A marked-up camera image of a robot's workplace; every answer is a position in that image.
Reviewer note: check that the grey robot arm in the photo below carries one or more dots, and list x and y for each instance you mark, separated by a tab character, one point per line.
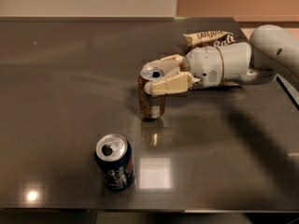
271	51

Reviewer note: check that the blue soda can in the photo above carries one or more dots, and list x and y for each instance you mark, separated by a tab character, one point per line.
113	154

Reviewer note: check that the orange soda can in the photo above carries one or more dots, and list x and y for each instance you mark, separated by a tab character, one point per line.
151	107

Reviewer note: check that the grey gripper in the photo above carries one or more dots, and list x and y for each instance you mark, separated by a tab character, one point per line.
203	63

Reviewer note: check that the chip bag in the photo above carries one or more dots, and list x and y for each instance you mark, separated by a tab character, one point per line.
211	38

